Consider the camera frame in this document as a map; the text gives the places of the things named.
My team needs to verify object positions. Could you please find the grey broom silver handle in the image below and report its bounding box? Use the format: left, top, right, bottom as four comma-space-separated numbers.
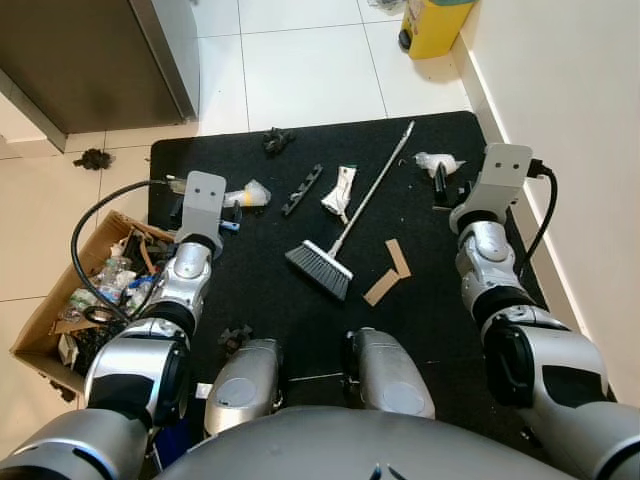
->
285, 121, 417, 302

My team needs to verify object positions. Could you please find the crushed white plastic bottle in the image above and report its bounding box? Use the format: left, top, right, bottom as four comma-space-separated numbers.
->
414, 151, 466, 179

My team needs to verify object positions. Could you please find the black plastic strip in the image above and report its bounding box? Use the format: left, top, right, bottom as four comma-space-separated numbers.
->
281, 163, 325, 217

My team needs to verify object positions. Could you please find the brown cardboard strip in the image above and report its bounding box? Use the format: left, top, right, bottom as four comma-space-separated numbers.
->
387, 238, 413, 279
363, 270, 401, 307

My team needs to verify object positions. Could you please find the black crumpled scrap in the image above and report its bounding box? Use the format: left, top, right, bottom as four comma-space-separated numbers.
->
262, 128, 296, 156
218, 325, 256, 353
73, 148, 113, 171

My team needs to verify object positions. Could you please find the white squeezed tube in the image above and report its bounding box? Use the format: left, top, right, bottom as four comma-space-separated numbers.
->
320, 165, 359, 223

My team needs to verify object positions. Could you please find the yellow wheeled bin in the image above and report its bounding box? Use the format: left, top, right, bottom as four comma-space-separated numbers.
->
398, 0, 476, 59

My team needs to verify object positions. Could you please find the silver left robot leg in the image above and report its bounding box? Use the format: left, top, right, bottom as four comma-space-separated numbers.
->
203, 338, 286, 438

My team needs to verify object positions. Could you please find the silver robot leg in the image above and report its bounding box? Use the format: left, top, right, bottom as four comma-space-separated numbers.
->
203, 338, 286, 438
345, 327, 437, 421

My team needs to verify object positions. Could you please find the silver right robot leg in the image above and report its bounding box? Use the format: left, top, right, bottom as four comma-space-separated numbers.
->
345, 327, 437, 421

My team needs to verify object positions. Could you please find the brown cardboard rubbish box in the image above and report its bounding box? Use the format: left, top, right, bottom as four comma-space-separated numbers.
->
10, 210, 179, 396

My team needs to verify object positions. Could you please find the grey robot torso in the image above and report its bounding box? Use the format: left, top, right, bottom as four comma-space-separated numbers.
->
150, 405, 581, 480

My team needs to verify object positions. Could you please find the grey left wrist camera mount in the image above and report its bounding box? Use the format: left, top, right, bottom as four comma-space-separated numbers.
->
183, 170, 228, 241

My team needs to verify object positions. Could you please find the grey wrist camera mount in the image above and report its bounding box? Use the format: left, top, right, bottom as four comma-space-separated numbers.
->
183, 170, 228, 241
470, 143, 534, 216

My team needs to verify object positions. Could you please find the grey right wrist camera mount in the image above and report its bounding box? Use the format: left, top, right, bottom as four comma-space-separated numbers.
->
470, 143, 534, 216

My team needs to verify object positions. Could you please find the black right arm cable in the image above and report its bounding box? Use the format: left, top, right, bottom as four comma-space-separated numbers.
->
520, 160, 559, 271

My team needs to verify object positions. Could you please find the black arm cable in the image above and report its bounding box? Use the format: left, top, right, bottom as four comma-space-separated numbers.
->
70, 178, 191, 326
520, 160, 559, 271

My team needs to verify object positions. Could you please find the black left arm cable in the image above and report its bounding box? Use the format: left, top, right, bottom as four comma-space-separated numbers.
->
70, 178, 191, 326

